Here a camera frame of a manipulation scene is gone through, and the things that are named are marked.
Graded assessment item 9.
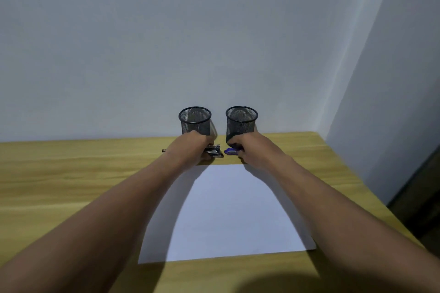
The person's right hand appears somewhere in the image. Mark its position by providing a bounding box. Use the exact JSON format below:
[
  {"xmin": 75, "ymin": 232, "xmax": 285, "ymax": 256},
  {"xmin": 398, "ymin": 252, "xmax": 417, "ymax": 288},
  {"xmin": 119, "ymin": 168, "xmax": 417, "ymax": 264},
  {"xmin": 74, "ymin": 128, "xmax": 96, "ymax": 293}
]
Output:
[{"xmin": 227, "ymin": 132, "xmax": 286, "ymax": 173}]

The person's left hand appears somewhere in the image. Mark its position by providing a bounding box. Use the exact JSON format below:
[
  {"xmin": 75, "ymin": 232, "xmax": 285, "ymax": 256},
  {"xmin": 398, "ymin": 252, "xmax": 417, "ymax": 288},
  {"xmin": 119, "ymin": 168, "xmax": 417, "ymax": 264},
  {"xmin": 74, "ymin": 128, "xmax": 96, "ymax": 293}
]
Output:
[{"xmin": 164, "ymin": 130, "xmax": 216, "ymax": 172}]

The black mesh pen cup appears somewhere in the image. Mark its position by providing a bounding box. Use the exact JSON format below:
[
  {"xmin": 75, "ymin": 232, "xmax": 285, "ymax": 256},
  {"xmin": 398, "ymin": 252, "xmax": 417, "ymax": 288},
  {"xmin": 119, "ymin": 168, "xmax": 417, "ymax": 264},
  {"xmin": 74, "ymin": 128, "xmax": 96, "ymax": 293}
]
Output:
[
  {"xmin": 225, "ymin": 106, "xmax": 259, "ymax": 146},
  {"xmin": 178, "ymin": 106, "xmax": 212, "ymax": 137}
]

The white paper sheet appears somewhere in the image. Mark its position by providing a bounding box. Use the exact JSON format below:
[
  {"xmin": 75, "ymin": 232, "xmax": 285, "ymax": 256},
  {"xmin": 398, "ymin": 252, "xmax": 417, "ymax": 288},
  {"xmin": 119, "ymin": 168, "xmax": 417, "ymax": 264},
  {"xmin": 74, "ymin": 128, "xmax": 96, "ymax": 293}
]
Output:
[{"xmin": 137, "ymin": 164, "xmax": 317, "ymax": 265}]

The person's left forearm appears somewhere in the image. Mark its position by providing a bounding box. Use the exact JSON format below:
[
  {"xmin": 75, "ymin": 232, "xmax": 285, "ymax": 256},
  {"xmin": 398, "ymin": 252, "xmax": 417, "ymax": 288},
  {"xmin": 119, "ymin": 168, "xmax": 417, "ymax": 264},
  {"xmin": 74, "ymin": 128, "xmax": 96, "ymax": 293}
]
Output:
[{"xmin": 0, "ymin": 155, "xmax": 188, "ymax": 293}]

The person's right forearm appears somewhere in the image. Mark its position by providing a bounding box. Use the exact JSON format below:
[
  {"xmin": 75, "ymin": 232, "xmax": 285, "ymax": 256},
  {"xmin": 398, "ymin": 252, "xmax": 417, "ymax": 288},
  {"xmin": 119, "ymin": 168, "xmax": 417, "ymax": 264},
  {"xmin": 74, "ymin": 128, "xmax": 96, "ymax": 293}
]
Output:
[{"xmin": 263, "ymin": 155, "xmax": 440, "ymax": 293}]

